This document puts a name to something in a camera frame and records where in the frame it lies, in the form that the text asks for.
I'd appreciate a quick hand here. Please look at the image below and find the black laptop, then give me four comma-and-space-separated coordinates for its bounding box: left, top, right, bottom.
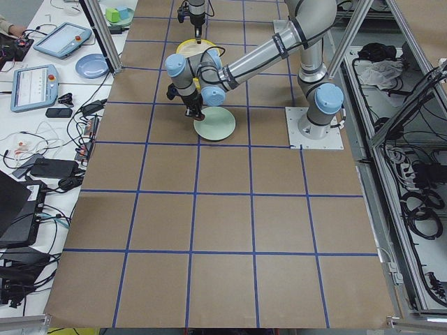
1, 172, 47, 248

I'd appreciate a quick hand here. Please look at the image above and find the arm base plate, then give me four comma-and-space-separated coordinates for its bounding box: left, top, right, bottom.
285, 107, 344, 150

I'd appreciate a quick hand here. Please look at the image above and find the near teach pendant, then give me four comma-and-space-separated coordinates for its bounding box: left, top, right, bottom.
10, 64, 59, 112

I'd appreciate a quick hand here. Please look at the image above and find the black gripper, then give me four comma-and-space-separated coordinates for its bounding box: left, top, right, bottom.
191, 13, 205, 44
183, 91, 204, 118

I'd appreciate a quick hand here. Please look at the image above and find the yellow steamer layer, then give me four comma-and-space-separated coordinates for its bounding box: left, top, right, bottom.
176, 38, 216, 58

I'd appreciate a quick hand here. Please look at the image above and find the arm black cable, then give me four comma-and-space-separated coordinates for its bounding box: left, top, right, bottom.
193, 47, 228, 84

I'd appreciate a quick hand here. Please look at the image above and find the black power adapter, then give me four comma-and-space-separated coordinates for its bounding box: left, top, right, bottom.
30, 158, 78, 179

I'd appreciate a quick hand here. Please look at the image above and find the far teach pendant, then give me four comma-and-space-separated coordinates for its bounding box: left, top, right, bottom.
34, 22, 92, 59

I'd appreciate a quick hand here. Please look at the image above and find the green cube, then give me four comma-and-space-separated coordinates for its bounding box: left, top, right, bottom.
105, 8, 119, 23

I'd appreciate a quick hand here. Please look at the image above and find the teach pendant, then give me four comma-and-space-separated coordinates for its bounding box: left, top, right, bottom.
10, 64, 59, 112
34, 22, 92, 59

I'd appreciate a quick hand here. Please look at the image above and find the aluminium frame post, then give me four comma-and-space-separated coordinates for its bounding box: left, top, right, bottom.
80, 0, 122, 76

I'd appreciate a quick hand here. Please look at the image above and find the light blue cube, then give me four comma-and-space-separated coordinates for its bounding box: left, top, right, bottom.
115, 6, 131, 22

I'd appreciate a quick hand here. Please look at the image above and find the white cloth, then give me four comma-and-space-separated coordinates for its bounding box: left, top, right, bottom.
359, 60, 404, 90

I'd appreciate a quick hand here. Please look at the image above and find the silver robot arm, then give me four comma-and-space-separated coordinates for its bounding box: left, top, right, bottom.
188, 0, 205, 44
165, 1, 337, 126

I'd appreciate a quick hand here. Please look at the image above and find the light green plate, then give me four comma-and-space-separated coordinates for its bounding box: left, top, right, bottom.
193, 107, 236, 141

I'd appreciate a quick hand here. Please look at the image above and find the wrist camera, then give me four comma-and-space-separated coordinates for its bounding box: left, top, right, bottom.
177, 1, 189, 23
166, 83, 178, 101

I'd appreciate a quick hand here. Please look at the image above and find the blue plate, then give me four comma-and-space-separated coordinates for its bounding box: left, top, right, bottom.
75, 54, 109, 79

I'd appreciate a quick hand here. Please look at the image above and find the green tray plate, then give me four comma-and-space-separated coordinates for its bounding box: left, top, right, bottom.
105, 6, 134, 27

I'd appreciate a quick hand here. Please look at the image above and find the black phone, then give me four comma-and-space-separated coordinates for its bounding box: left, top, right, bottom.
45, 107, 73, 119

